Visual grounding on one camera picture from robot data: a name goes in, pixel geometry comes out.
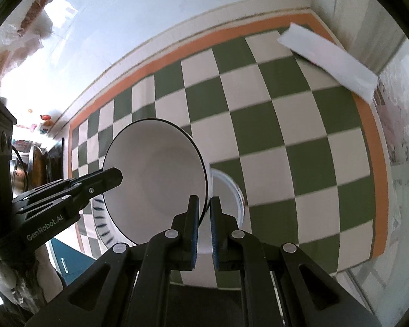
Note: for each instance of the clear plastic bag orange contents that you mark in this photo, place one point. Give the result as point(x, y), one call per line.
point(1, 59)

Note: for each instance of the frosted glass sliding door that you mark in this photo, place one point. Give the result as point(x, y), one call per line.
point(402, 126)

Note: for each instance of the black glass gas stove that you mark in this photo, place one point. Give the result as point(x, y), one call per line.
point(56, 160)

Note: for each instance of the white plate blue stripes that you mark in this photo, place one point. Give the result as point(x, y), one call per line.
point(100, 221)

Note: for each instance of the persimmon wall ornament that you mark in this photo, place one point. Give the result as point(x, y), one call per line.
point(46, 118)

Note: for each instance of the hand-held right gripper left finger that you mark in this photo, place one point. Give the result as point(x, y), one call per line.
point(195, 235)

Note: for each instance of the steel wok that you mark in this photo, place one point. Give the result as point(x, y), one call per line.
point(37, 163)

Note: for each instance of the white bowl blue pattern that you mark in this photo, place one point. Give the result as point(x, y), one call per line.
point(226, 194)

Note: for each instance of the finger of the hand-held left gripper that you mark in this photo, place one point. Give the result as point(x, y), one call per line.
point(99, 181)

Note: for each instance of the blue base cabinet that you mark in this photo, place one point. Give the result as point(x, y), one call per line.
point(63, 255)

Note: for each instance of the green white checkered tablecloth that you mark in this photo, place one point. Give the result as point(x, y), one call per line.
point(276, 126)

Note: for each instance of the white bowl black rim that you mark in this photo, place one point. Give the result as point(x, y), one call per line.
point(156, 177)

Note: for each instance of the white folded paper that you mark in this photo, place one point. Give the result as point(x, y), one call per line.
point(327, 58)

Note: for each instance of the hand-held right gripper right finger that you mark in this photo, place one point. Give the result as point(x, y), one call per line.
point(215, 238)

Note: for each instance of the clear plastic bag red contents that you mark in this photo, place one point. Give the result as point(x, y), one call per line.
point(35, 8)

